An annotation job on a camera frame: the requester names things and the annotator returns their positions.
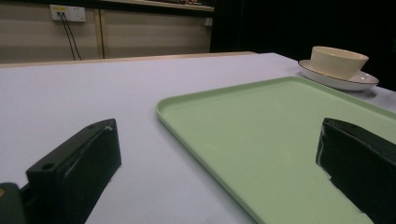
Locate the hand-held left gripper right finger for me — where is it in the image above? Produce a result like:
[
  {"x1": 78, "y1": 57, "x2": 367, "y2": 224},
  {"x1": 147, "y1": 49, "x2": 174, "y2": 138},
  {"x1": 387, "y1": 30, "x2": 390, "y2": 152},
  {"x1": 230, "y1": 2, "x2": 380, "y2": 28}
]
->
[{"x1": 315, "y1": 117, "x2": 396, "y2": 224}]

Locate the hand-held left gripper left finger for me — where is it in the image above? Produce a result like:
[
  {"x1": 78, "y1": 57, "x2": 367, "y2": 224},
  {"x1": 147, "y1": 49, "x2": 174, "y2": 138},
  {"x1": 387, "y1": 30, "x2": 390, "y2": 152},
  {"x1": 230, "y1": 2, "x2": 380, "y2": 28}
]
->
[{"x1": 25, "y1": 118, "x2": 122, "y2": 224}]

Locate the white plate with dark rim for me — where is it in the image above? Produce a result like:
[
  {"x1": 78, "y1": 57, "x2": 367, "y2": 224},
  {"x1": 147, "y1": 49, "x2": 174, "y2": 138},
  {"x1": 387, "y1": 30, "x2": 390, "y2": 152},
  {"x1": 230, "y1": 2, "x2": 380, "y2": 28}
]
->
[{"x1": 298, "y1": 59, "x2": 380, "y2": 92}]

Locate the light green plastic tray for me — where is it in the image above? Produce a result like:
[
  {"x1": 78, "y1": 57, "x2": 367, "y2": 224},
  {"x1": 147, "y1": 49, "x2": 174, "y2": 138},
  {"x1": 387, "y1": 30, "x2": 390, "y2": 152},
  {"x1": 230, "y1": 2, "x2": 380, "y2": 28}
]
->
[{"x1": 155, "y1": 76, "x2": 396, "y2": 224}]

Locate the cream ceramic bowl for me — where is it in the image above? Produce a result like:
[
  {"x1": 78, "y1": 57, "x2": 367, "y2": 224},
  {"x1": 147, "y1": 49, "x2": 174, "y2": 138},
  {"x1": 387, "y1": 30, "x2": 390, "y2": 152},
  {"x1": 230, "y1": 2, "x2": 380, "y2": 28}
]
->
[{"x1": 310, "y1": 45, "x2": 370, "y2": 80}]

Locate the black power cable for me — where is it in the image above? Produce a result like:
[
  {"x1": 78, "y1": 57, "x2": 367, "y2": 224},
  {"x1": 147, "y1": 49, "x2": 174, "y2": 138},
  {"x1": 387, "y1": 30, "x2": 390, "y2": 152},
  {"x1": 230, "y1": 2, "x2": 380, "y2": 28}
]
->
[
  {"x1": 62, "y1": 12, "x2": 83, "y2": 61},
  {"x1": 56, "y1": 12, "x2": 77, "y2": 62}
]

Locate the white wall socket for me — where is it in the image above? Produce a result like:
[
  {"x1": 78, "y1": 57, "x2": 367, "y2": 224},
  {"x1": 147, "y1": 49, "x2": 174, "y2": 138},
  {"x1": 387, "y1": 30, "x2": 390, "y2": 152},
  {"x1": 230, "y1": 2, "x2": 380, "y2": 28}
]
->
[{"x1": 49, "y1": 4, "x2": 87, "y2": 22}]

